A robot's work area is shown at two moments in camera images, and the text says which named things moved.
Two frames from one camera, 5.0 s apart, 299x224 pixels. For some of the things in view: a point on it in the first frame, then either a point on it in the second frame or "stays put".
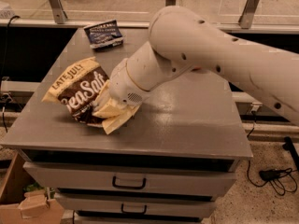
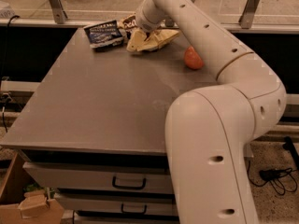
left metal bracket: x=59 y=11 stays put
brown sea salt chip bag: x=78 y=89 → x=128 y=23
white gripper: x=121 y=85 → x=145 y=22
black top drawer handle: x=128 y=187 stays put
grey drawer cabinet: x=169 y=162 stays put
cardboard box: x=18 y=207 stays put
